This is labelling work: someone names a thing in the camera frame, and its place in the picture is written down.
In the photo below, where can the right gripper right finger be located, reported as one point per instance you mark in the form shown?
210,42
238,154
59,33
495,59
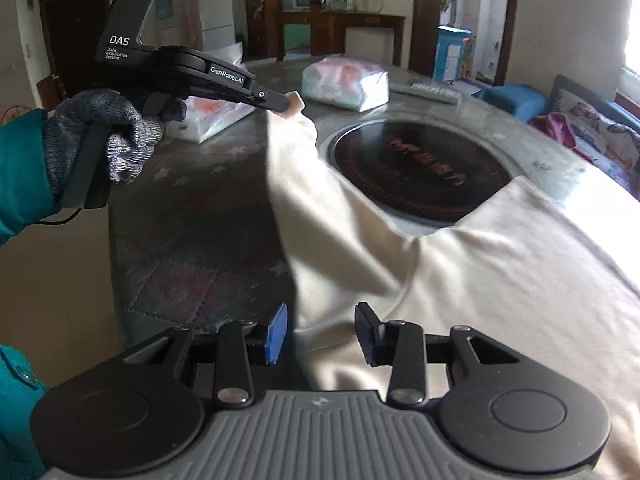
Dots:
494,405

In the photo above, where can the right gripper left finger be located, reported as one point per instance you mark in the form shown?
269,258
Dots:
144,407

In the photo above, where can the cream sweatshirt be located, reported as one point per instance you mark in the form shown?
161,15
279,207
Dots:
516,269

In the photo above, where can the teal sleeve forearm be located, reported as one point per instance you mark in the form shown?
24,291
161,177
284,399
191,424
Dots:
25,191

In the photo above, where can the gloved left hand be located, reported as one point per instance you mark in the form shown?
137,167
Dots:
126,151

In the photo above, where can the plastic bag on table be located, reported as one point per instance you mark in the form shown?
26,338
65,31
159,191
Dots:
206,118

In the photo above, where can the white refrigerator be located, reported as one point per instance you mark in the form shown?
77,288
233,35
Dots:
214,24

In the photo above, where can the dark wooden cabinet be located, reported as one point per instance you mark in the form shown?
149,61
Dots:
365,28

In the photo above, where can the tissue pack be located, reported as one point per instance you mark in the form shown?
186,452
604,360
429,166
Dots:
347,83

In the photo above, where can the black round induction cooktop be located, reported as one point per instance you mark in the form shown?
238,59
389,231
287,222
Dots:
424,173

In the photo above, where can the grey remote control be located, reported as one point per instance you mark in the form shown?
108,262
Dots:
428,92

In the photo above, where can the butterfly pillow left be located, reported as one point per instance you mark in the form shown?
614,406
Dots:
611,146

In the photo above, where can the magenta cloth on sofa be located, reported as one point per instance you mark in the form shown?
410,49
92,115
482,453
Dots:
556,126

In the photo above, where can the blue cabinet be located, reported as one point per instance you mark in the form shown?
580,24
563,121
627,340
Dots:
450,47

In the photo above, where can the blue sofa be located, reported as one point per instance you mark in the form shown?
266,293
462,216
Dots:
525,103

